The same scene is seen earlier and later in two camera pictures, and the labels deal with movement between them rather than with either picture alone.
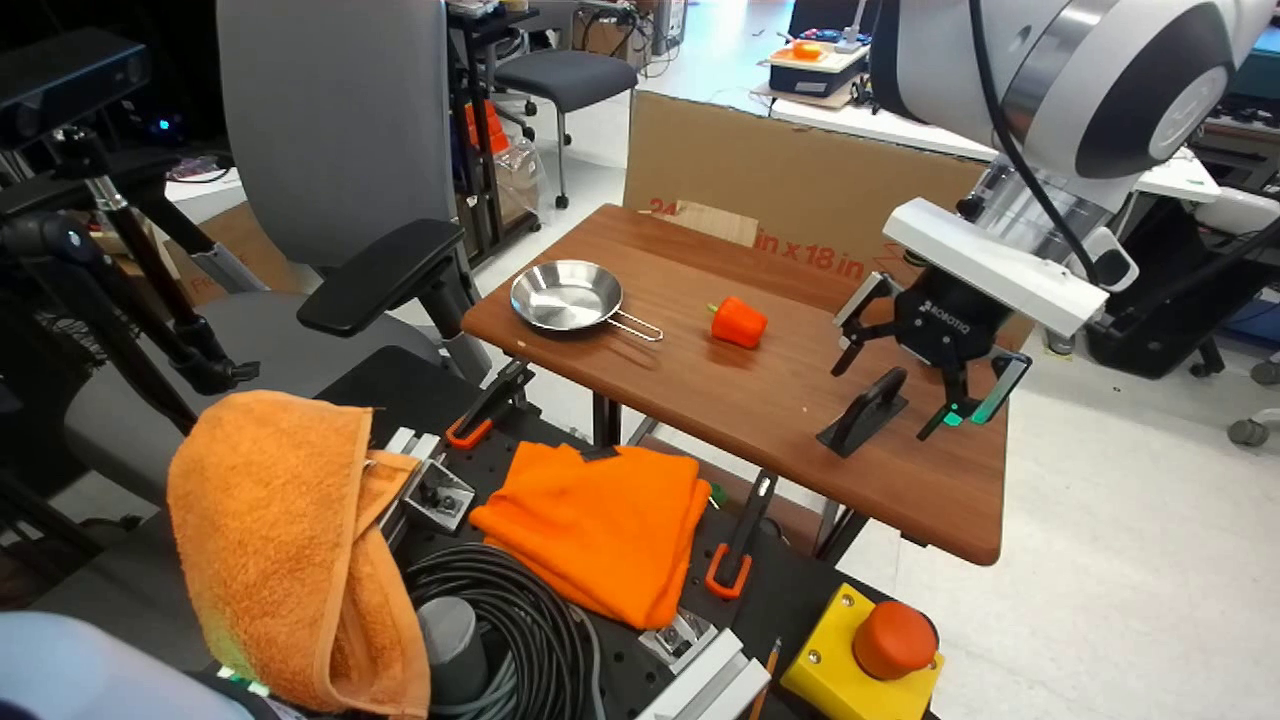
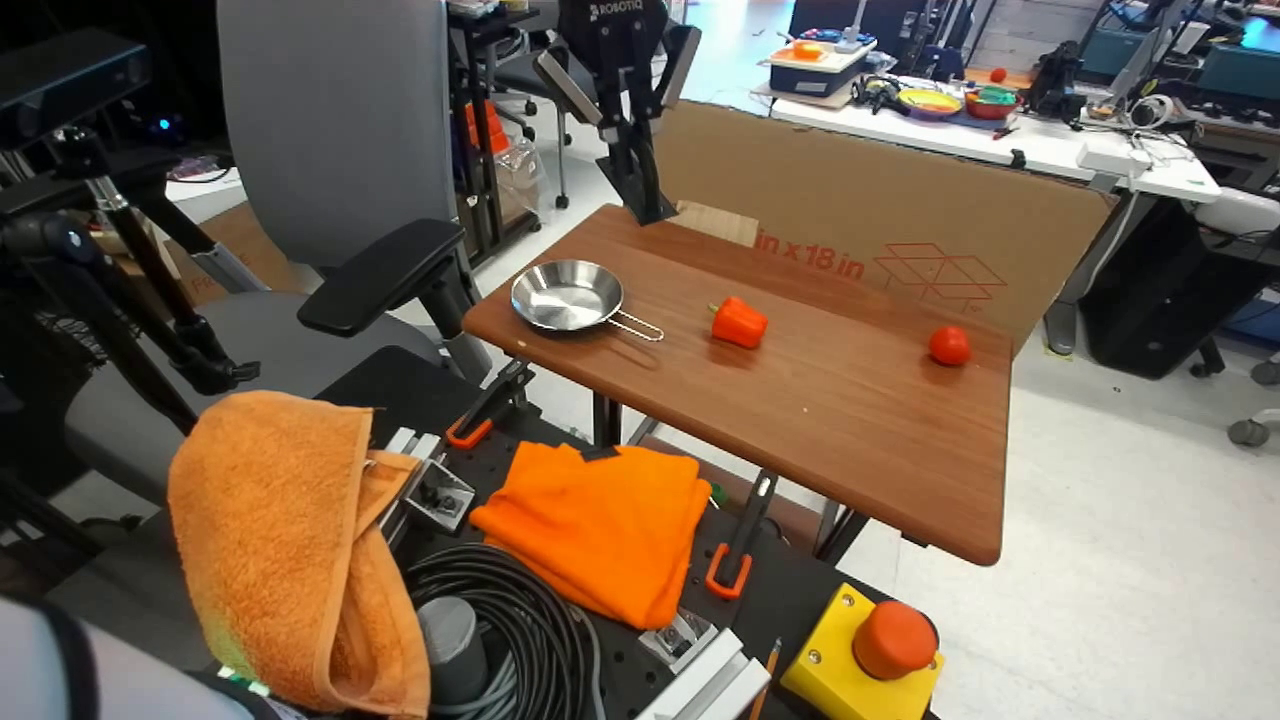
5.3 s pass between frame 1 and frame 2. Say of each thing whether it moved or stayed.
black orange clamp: stayed
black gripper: moved
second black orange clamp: stayed
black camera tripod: stayed
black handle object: moved
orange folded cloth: stayed
